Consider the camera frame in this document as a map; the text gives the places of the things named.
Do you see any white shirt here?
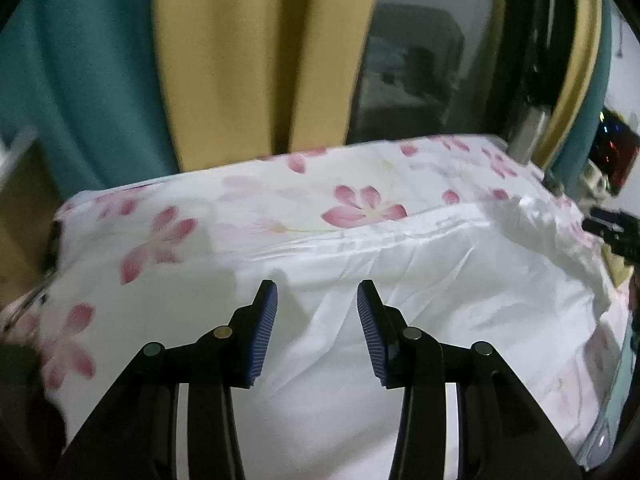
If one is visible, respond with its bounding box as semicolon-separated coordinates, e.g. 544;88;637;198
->
218;197;625;479

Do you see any dark monitor with lights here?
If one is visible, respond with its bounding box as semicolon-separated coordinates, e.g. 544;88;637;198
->
589;107;639;196

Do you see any yellow teal curtain right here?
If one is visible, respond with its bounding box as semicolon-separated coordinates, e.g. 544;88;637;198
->
533;0;612;194

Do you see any steel tumbler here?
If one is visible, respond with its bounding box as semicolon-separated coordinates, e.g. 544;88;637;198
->
506;105;551;166

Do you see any floral white bed sheet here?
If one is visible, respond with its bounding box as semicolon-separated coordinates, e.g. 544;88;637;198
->
15;136;634;479

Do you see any black screwdriver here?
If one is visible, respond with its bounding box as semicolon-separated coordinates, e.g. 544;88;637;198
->
1;220;62;311

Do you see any glass window door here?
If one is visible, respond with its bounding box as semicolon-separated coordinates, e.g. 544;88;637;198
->
346;0;506;144

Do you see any brown cardboard box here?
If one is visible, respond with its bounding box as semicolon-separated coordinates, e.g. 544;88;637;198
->
0;129;61;306

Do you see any teal curtain left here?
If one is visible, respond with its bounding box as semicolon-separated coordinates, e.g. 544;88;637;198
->
1;0;178;197

